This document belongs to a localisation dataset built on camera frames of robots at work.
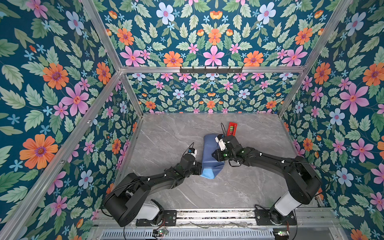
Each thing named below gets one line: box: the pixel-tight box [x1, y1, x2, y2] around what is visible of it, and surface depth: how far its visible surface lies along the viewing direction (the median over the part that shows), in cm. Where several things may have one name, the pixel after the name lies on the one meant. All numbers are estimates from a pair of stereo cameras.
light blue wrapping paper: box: [200, 133, 225, 179], surface depth 90 cm
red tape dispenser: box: [226, 122, 238, 137], surface depth 104 cm
